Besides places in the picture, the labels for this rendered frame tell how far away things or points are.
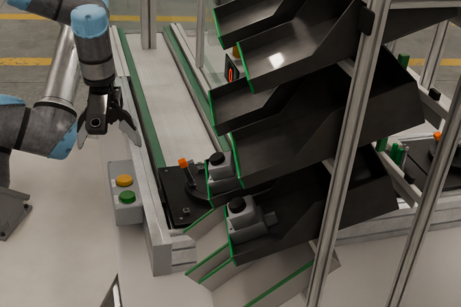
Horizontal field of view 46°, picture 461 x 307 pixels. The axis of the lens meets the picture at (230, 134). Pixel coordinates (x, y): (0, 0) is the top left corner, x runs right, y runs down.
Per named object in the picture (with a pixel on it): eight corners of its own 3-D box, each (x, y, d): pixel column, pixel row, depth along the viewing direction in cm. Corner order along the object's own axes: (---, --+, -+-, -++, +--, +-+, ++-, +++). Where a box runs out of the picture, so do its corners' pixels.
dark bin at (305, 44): (253, 95, 72) (233, 48, 68) (241, 55, 83) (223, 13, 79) (457, 16, 69) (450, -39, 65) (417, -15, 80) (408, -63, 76)
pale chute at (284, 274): (218, 347, 99) (201, 336, 96) (213, 290, 110) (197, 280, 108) (341, 266, 91) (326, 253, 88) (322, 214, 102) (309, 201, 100)
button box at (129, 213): (116, 227, 136) (114, 207, 133) (108, 178, 153) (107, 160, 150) (143, 223, 138) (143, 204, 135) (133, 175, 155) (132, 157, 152)
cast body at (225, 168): (213, 194, 103) (199, 168, 100) (215, 179, 107) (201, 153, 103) (254, 184, 101) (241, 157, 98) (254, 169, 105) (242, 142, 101)
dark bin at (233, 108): (217, 137, 92) (201, 103, 88) (212, 101, 103) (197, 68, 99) (374, 77, 89) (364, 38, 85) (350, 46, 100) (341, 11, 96)
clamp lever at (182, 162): (188, 186, 137) (178, 164, 133) (187, 181, 139) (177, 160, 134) (202, 179, 137) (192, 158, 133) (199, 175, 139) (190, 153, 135)
